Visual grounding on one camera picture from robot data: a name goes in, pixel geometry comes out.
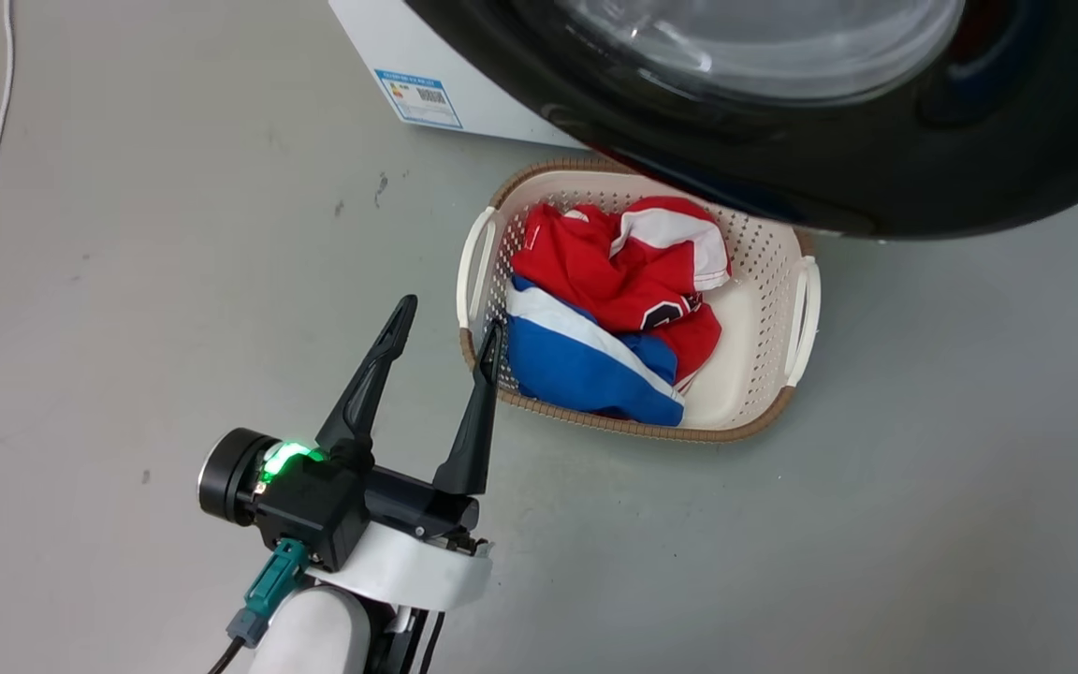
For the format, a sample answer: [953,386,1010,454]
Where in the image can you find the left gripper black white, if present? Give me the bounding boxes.
[307,294,506,613]

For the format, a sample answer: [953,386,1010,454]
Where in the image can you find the white washing machine body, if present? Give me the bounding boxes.
[328,0,589,151]

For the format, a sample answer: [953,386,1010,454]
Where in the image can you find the black round washing machine door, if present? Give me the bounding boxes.
[404,0,1078,241]

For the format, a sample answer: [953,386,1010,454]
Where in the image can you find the blue and white garment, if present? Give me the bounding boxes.
[505,274,687,428]

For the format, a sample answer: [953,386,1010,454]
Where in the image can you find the red and white garment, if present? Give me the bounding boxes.
[510,196,733,392]

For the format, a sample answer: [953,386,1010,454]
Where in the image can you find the blue white energy label sticker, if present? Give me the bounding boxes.
[374,68,464,131]

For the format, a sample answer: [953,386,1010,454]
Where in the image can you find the cream laundry basket brown rim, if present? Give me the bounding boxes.
[456,157,823,445]

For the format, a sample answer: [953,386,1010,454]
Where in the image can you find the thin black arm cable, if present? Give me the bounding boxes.
[397,608,447,674]

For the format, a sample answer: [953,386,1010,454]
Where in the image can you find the teal plug black camera cable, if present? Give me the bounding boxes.
[209,537,312,674]

